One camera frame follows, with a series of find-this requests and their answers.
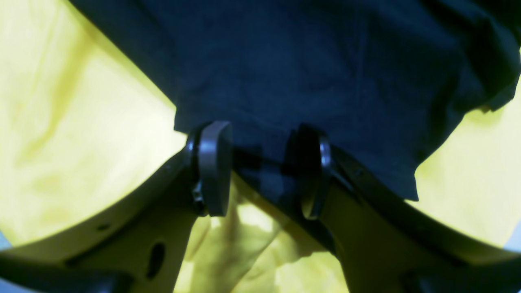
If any dark navy T-shirt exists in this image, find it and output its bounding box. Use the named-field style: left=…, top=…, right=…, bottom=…
left=72, top=0, right=520, bottom=206

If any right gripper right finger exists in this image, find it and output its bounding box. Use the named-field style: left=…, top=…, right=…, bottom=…
left=294, top=124, right=521, bottom=293

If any yellow table cloth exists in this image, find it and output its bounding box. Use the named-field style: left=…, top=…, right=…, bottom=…
left=0, top=0, right=521, bottom=293

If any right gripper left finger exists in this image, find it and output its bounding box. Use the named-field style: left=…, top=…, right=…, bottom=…
left=1, top=122, right=232, bottom=293

